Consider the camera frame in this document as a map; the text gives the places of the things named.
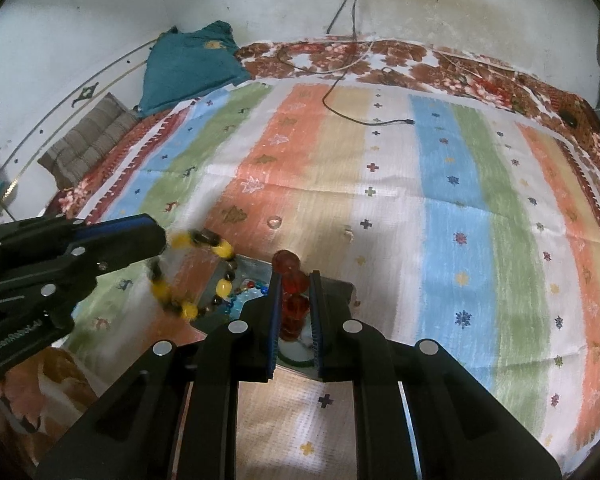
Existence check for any metal tin box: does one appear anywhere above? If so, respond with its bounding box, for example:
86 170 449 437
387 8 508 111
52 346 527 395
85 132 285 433
192 255 359 377

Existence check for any striped colourful mat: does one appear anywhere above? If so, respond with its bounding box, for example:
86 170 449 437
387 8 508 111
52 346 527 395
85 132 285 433
65 77 600 477

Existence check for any green jade bangle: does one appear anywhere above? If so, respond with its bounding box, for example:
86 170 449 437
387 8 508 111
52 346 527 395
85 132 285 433
278 339 317 367

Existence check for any white cable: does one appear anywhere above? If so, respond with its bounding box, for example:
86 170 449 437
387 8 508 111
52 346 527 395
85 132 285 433
279 35 377 75

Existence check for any yellow and dark bead bracelet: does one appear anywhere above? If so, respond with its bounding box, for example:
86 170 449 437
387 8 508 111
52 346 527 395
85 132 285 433
150 229 239 321

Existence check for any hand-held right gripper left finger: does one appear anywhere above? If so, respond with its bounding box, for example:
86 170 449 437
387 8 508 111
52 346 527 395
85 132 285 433
35 270 283 480

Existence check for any grey striped cushion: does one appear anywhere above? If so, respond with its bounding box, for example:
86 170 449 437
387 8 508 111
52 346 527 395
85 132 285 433
37 92 142 191

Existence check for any teal pillow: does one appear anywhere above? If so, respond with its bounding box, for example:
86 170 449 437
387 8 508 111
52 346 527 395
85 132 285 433
139 20 254 119

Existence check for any long black charging cable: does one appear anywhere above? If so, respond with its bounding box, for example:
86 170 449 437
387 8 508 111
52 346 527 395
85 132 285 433
322 0 415 126

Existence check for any red bead bracelet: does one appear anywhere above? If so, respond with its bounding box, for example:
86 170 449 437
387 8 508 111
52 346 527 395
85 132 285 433
272 249 311 344

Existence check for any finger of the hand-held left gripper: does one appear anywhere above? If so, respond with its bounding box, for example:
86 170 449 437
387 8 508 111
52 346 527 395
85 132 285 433
34 224 167 312
0 213 154 282

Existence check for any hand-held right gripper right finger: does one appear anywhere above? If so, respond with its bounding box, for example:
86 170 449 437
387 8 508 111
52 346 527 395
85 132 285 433
307 270 563 480

